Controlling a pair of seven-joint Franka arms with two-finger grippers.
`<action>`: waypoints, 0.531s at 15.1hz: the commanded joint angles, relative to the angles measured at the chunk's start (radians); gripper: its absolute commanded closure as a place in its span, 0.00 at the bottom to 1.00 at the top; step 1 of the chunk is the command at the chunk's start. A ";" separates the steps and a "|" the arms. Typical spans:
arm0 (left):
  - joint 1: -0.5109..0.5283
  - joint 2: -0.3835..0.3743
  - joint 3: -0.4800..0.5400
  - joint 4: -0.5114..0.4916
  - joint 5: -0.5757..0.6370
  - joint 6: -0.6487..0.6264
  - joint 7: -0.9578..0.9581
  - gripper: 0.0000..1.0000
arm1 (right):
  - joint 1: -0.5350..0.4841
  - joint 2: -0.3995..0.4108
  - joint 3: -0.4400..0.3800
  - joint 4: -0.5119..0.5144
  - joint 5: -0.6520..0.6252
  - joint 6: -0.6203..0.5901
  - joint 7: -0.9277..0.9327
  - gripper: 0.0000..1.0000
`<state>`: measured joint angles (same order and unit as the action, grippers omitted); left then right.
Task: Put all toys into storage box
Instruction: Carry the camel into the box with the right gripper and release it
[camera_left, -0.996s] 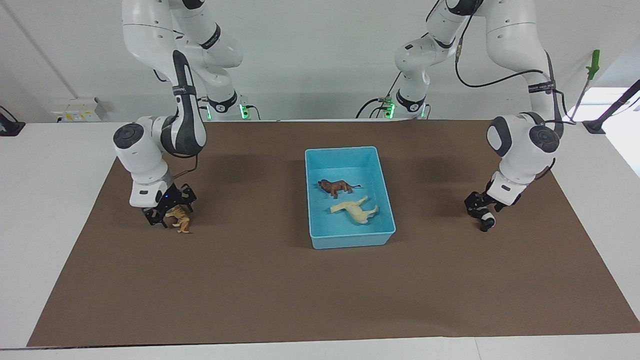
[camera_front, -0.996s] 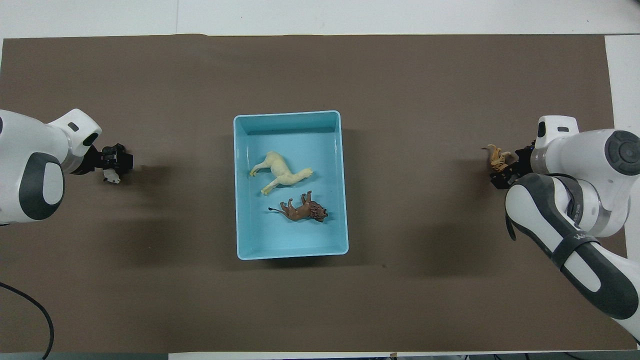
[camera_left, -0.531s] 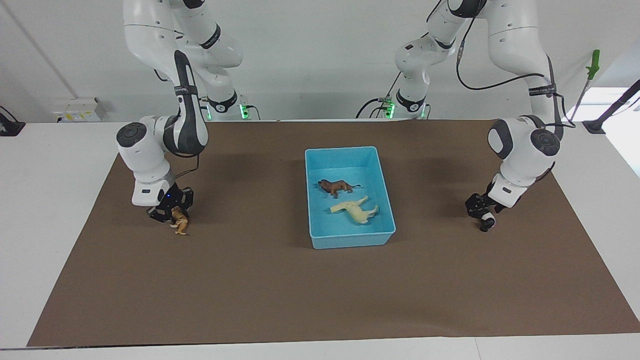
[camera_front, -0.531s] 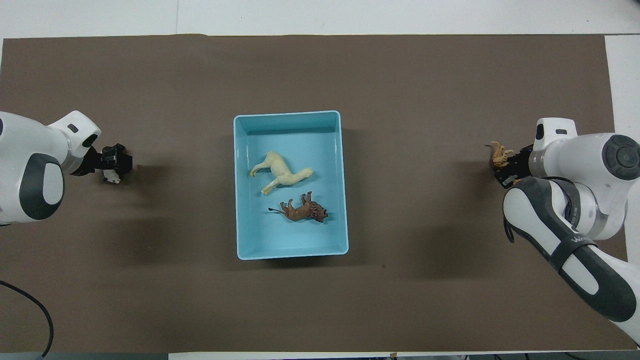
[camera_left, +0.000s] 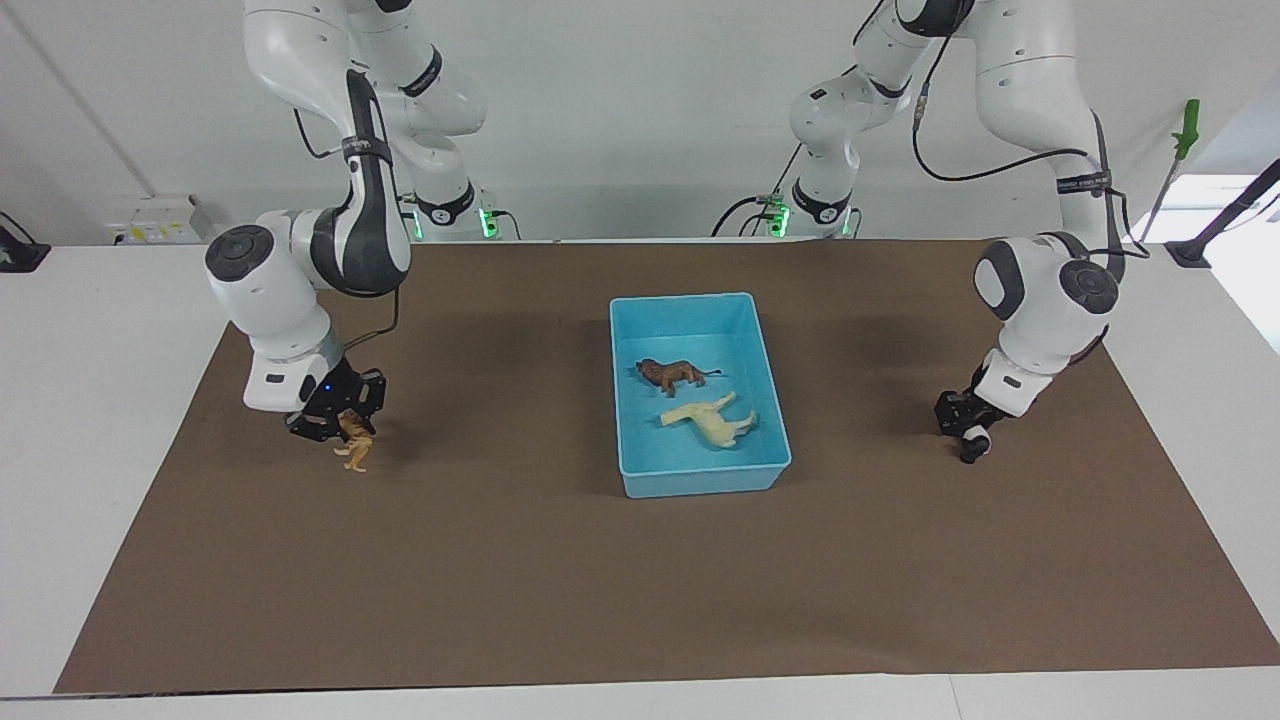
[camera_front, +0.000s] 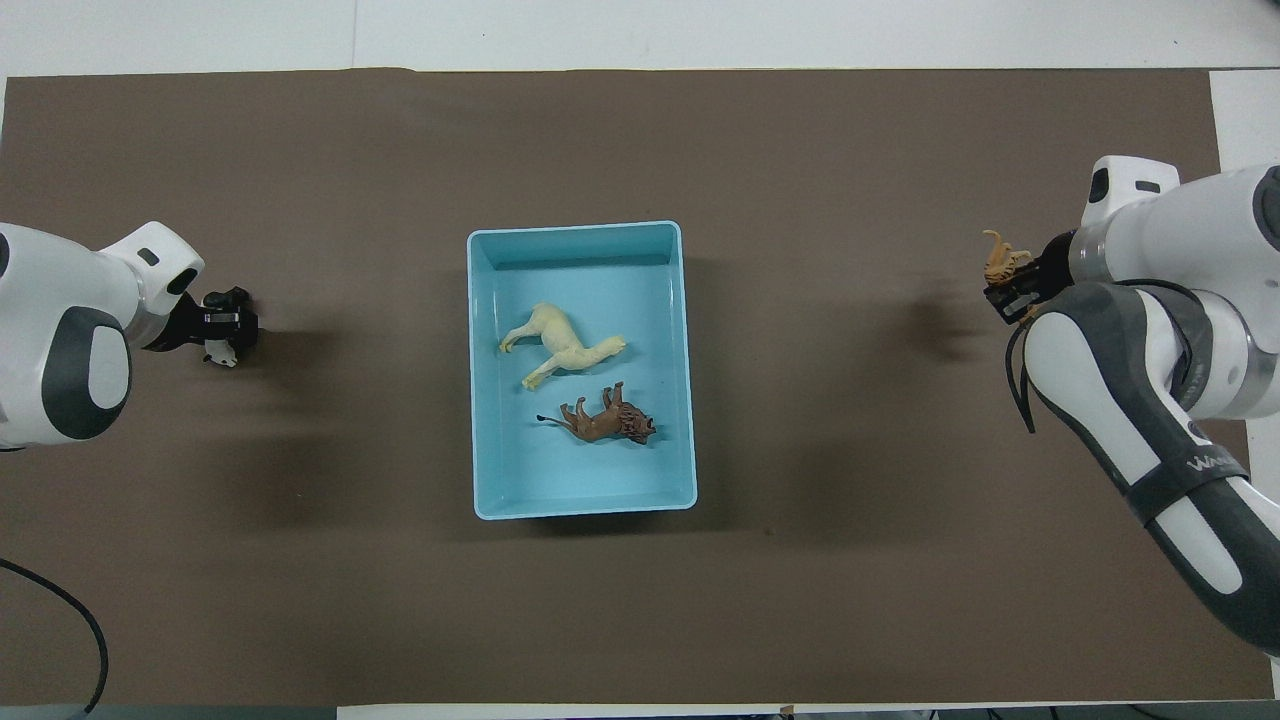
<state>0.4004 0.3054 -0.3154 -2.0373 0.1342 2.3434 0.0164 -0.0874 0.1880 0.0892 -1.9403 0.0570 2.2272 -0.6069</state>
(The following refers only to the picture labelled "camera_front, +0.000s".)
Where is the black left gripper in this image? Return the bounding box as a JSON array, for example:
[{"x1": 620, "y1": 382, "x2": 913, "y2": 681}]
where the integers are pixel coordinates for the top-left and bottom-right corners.
[{"x1": 145, "y1": 290, "x2": 261, "y2": 354}]

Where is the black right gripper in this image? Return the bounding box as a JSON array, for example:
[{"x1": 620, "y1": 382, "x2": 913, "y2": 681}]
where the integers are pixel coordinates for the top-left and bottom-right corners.
[{"x1": 985, "y1": 232, "x2": 1079, "y2": 324}]

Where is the orange striped tiger toy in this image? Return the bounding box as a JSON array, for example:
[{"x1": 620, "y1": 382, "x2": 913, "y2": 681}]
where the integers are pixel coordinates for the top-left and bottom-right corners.
[{"x1": 982, "y1": 228, "x2": 1035, "y2": 291}]

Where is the black and white panda toy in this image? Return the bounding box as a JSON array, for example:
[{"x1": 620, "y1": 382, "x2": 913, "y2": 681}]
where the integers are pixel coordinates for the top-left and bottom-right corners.
[{"x1": 202, "y1": 286, "x2": 259, "y2": 369}]

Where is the cream alpaca toy figure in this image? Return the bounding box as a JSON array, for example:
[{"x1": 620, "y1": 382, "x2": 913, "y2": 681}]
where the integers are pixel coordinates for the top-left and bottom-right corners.
[{"x1": 498, "y1": 302, "x2": 629, "y2": 392}]

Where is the brown lion toy figure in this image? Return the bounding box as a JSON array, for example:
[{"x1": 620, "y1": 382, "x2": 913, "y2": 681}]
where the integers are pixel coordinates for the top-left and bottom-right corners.
[{"x1": 536, "y1": 380, "x2": 658, "y2": 447}]

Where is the light blue plastic storage box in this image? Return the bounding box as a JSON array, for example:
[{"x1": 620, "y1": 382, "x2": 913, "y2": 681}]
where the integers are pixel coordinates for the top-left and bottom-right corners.
[{"x1": 466, "y1": 220, "x2": 699, "y2": 523}]

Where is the brown paper table mat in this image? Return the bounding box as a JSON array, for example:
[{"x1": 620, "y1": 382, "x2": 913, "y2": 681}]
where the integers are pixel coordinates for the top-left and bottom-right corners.
[{"x1": 0, "y1": 68, "x2": 1276, "y2": 706}]

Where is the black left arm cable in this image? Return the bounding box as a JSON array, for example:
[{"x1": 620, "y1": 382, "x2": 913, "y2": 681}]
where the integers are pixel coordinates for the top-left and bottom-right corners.
[{"x1": 0, "y1": 557, "x2": 110, "y2": 717}]

